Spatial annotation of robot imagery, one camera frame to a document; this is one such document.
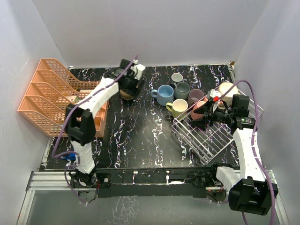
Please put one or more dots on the light blue mug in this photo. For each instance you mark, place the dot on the light blue mug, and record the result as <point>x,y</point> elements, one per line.
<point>164,94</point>

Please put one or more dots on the white wire dish rack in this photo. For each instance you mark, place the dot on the white wire dish rack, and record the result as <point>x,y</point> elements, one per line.
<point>203,146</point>

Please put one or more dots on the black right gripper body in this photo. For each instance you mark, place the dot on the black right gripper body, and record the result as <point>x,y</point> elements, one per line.
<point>221,116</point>

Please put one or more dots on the cream floral mug green inside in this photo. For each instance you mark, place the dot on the cream floral mug green inside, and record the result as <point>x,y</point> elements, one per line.
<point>223,88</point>

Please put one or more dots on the grey green mug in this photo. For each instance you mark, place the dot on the grey green mug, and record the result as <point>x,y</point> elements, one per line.
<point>182,90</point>

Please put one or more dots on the aluminium frame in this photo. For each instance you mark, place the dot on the aluminium frame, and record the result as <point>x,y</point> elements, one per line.
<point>56,181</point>

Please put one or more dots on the green white box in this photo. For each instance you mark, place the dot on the green white box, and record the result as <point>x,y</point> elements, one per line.
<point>73,99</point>

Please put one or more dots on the mauve purple mug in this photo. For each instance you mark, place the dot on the mauve purple mug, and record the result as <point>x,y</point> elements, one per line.
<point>194,96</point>

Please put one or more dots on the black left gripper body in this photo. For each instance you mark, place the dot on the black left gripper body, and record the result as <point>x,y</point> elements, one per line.
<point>131,85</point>

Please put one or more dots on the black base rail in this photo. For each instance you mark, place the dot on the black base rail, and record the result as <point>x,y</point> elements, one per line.
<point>179,181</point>

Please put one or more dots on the pink mug cream inside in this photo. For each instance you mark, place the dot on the pink mug cream inside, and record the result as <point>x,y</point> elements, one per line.
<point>194,115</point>

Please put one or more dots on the small white grey mug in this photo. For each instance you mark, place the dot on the small white grey mug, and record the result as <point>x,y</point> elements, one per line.
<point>177,78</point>

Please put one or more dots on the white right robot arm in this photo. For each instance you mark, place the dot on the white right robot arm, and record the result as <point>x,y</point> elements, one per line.
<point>251,191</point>

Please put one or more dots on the brown ceramic mug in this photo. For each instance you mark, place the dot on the brown ceramic mug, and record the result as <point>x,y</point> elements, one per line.
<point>126,96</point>

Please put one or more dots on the yellow green mug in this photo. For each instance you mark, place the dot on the yellow green mug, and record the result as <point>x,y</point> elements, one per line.
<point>177,107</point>

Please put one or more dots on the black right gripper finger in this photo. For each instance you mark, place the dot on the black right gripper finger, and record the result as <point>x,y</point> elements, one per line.
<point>200,123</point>
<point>204,108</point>

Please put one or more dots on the orange plastic file organizer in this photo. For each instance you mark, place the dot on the orange plastic file organizer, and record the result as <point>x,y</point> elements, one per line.
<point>44,101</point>

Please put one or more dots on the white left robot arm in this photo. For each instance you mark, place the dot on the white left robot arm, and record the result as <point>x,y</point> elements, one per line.
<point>80,127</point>

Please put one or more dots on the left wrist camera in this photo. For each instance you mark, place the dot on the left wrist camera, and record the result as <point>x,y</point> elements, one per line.
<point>136,70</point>

